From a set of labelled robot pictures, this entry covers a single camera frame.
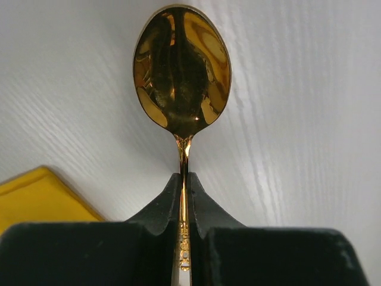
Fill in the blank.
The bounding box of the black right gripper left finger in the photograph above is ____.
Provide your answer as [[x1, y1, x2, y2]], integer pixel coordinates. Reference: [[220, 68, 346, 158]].
[[1, 173, 181, 285]]

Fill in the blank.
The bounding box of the gold spoon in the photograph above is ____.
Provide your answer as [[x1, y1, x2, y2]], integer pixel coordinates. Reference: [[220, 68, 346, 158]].
[[133, 4, 232, 285]]

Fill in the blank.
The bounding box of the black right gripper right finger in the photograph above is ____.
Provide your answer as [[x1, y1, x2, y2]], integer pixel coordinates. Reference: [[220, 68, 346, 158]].
[[189, 173, 368, 285]]

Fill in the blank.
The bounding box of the yellow placemat cloth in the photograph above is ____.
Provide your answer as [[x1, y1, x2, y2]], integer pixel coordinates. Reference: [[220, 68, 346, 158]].
[[1, 167, 105, 233]]

